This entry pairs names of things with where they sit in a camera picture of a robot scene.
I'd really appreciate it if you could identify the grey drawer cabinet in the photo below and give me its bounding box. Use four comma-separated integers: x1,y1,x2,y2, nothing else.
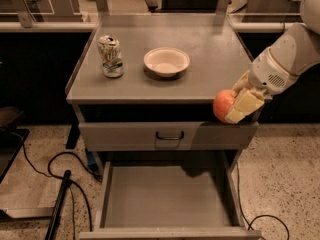
64,13,275,240

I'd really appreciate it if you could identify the open grey middle drawer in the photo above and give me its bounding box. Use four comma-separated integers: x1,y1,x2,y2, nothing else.
79,162,261,240

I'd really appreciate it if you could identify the black floor cable right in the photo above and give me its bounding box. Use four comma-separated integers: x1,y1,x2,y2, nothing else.
235,162,290,240

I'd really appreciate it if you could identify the black drawer handle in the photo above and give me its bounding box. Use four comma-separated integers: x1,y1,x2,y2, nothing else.
155,131,185,141

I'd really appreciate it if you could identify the black floor cable left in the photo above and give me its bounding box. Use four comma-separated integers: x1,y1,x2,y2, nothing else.
9,130,103,232

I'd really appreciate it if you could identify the red apple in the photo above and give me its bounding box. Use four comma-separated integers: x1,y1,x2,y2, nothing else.
213,89,237,123

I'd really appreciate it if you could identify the crushed green white soda can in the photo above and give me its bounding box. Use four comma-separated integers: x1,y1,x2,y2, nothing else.
97,35,124,78

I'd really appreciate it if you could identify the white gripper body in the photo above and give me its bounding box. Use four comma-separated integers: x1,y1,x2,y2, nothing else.
248,47,298,95

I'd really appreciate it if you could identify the black floor cable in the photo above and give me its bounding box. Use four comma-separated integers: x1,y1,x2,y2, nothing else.
235,162,290,240
9,130,103,232

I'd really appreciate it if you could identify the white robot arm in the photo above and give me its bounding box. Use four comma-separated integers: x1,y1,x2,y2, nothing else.
219,0,320,124

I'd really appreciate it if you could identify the white paper bowl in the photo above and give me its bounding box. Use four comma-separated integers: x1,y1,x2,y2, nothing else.
144,47,190,78

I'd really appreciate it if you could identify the dark base plate left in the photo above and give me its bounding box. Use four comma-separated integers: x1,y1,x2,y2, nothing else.
0,129,29,183

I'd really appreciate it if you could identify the closed grey top drawer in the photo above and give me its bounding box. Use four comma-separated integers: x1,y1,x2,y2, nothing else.
79,122,258,151

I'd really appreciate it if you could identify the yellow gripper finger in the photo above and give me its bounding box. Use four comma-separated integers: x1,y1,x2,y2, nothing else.
232,71,250,93
224,88,265,124

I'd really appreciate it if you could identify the black pole on floor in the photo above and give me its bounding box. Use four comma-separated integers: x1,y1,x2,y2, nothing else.
45,170,71,240

